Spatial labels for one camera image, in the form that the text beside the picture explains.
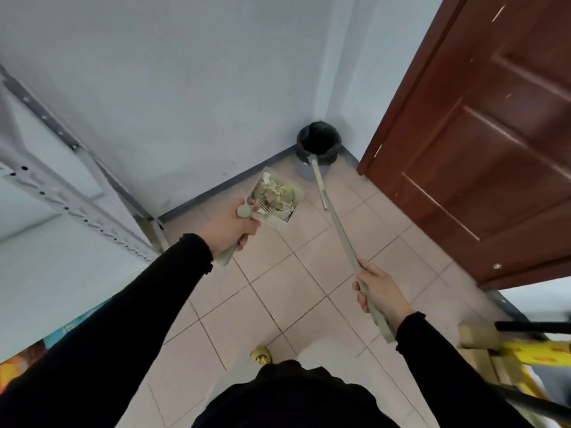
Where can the person's right hand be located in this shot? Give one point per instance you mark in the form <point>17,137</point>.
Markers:
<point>386,291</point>

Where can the person's left hand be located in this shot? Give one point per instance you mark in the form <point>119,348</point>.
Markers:
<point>225,229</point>

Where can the person's right thumb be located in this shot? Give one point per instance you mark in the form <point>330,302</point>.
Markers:
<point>366,268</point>

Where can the person's left thumb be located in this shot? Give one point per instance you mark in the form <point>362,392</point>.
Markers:
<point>250,221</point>

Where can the pale green dustpan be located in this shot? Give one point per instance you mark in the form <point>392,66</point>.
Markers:
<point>285,216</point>

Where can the person's right forearm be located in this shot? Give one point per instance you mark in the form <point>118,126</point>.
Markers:
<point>446,374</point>

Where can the person's left forearm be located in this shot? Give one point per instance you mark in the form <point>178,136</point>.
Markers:
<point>111,334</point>

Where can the pile of paper scraps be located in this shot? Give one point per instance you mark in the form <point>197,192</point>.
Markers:
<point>276,193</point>

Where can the grey trash bin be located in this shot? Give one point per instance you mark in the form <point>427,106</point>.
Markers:
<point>308,169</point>

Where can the black trash bag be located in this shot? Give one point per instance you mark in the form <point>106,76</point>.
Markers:
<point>319,138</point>

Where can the cardboard box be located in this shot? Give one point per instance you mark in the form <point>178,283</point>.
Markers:
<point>479,338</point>

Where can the person's black top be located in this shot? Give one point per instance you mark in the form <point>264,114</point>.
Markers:
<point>290,396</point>

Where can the brown wooden door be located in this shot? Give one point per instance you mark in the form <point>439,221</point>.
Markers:
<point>481,138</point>

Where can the black pole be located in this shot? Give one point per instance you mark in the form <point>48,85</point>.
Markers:
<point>533,327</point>
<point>531,402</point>

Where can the white metal shelf rack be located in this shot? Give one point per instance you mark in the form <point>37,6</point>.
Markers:
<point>53,191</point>

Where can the colourful printed box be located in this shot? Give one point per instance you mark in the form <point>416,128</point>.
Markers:
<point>31,358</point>

